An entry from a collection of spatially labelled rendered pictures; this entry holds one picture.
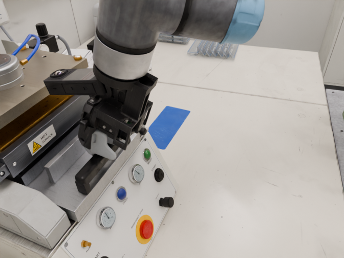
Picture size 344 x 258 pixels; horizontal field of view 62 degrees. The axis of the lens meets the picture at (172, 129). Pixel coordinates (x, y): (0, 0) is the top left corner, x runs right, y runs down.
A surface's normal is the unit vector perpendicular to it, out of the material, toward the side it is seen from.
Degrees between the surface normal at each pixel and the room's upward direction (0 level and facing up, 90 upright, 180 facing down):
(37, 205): 40
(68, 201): 0
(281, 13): 90
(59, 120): 90
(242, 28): 103
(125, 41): 98
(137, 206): 65
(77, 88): 90
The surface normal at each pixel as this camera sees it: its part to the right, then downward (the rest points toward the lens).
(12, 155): 0.92, 0.22
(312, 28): -0.31, 0.60
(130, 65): 0.36, 0.75
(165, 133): -0.03, -0.78
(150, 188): 0.82, -0.13
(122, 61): 0.08, 0.74
